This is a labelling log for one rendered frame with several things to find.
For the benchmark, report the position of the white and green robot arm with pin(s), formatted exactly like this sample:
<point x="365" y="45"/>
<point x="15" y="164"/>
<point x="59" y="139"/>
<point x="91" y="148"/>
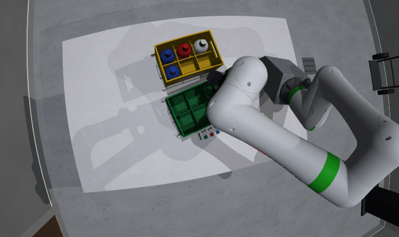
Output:
<point x="343" y="183"/>

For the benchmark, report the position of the blue bottle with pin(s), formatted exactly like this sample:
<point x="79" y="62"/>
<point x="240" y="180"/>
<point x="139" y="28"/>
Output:
<point x="172" y="72"/>
<point x="167" y="56"/>

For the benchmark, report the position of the white bottle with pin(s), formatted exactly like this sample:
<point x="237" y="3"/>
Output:
<point x="200" y="46"/>

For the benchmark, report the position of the green divided crate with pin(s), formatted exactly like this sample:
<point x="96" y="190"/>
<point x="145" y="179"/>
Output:
<point x="191" y="109"/>

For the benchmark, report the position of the white pick list strip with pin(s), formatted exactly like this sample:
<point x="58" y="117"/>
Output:
<point x="207" y="133"/>

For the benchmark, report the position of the yellow divided crate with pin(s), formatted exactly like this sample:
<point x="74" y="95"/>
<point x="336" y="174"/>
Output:
<point x="192" y="66"/>

